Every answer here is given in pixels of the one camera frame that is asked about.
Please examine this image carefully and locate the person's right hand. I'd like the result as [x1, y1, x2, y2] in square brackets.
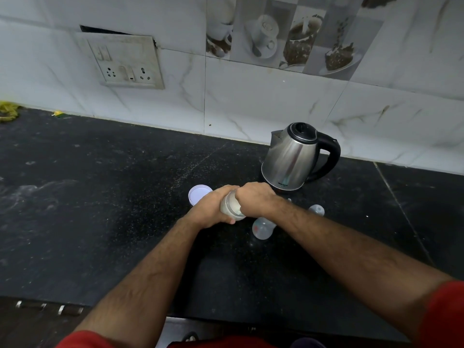
[234, 181, 282, 218]

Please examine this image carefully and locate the person's left hand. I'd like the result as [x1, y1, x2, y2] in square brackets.
[185, 184, 241, 230]

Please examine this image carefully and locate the lavender jar lid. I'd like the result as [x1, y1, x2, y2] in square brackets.
[188, 184, 214, 207]

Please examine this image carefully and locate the clear jar of white powder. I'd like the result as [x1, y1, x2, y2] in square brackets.
[220, 190, 247, 221]

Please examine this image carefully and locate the clear baby bottle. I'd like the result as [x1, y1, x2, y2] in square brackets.
[252, 217, 277, 240]

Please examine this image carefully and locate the stainless steel electric kettle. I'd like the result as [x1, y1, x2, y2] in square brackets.
[261, 122, 342, 192]

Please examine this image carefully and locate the person's right forearm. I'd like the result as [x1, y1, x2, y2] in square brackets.
[270, 199, 454, 341]

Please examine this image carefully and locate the person's left forearm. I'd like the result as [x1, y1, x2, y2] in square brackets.
[74, 217, 203, 348]

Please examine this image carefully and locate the person's red shirt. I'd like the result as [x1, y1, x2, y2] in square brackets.
[54, 280, 464, 348]

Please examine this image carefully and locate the coffee print decorative tile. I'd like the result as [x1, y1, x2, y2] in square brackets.
[205, 0, 399, 82]

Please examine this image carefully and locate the yellow green scrubber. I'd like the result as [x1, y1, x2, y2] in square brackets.
[0, 101, 21, 123]

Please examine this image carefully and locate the metal cabinet handle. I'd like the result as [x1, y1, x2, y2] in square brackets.
[15, 300, 85, 317]

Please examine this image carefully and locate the white wall socket plate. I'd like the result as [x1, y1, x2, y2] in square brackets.
[74, 31, 166, 90]

